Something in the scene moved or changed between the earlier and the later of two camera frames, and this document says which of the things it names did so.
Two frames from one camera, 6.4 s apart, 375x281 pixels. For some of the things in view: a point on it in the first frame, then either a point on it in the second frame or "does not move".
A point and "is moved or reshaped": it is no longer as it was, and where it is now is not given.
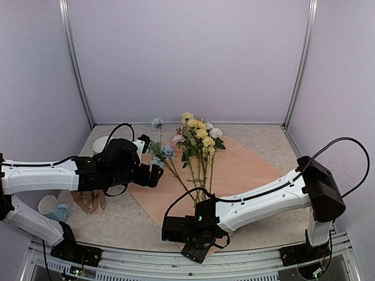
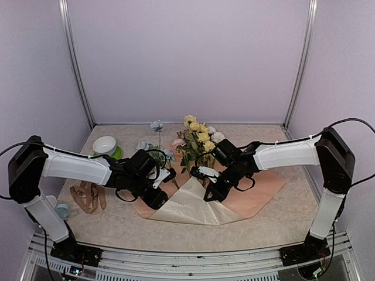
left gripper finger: (150, 182) → (147, 202)
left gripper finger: (156, 172) → (160, 200)
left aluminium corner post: (66, 23) does not move
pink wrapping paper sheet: (183, 182) is moved or reshaped
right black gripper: (197, 255) → (214, 196)
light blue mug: (61, 212) does not move
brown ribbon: (91, 201) does not move
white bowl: (99, 143) does not move
